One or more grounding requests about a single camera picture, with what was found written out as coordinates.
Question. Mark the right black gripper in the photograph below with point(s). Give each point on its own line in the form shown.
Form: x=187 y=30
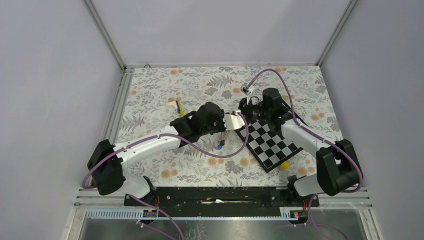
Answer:
x=244 y=107

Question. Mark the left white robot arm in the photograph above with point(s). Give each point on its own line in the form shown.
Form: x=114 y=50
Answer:
x=108 y=165

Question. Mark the yellow cube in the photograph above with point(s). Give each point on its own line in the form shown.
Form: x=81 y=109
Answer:
x=285 y=165

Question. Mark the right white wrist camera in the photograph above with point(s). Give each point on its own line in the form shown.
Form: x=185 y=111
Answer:
x=247 y=89

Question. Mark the yellow and purple block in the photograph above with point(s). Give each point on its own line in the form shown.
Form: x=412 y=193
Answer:
x=176 y=104

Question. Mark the floral patterned mat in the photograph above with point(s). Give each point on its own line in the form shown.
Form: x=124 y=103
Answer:
x=146 y=111

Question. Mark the aluminium frame post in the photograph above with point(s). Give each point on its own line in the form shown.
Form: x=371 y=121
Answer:
x=336 y=32
x=98 y=22

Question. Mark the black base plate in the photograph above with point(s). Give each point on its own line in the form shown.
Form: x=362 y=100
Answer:
x=225 y=201

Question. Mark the slotted cable duct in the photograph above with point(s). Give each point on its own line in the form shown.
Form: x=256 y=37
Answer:
x=151 y=214

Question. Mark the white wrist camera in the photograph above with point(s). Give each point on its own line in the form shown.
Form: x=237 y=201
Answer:
x=233 y=121
x=247 y=89

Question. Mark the black white checkerboard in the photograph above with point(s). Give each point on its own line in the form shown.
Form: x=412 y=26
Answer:
x=270 y=149

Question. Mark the right aluminium frame post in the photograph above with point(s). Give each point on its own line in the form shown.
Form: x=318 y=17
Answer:
x=336 y=32

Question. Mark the left aluminium frame post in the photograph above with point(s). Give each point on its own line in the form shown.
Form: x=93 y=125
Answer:
x=98 y=22

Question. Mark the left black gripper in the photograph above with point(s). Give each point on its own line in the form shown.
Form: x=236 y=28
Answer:
x=223 y=128

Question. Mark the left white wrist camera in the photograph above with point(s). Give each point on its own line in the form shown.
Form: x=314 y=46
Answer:
x=233 y=121

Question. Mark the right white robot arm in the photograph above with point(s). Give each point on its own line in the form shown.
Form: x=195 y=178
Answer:
x=337 y=166

